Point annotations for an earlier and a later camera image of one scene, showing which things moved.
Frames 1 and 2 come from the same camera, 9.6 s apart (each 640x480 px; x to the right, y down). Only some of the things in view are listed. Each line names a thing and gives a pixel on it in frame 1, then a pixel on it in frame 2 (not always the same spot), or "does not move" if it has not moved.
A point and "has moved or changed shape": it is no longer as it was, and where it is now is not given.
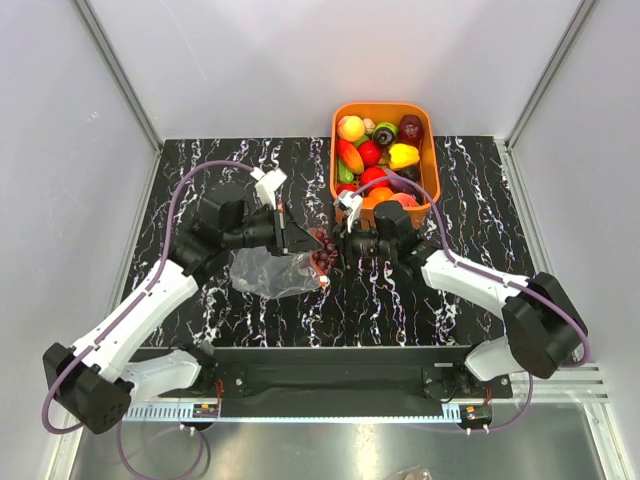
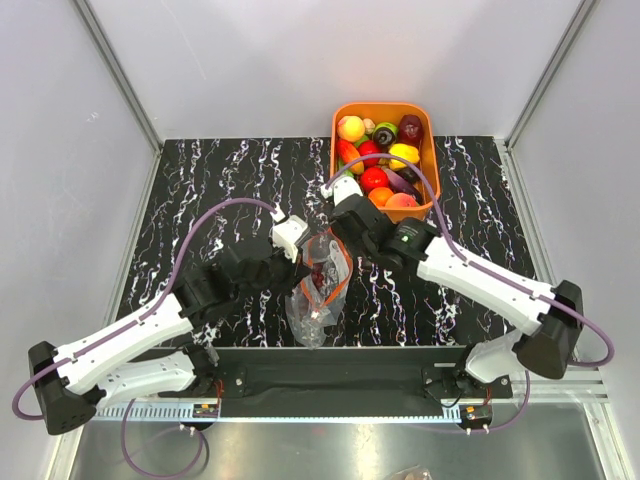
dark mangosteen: (383, 137) does not move
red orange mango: (349, 154) does not move
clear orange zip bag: (275, 275) has moved or changed shape
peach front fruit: (406, 199) does not move
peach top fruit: (351, 128) does not move
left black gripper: (289, 236) -> (295, 273)
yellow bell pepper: (402, 154) does not move
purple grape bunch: (325, 258) -> (318, 275)
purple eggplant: (405, 187) does not move
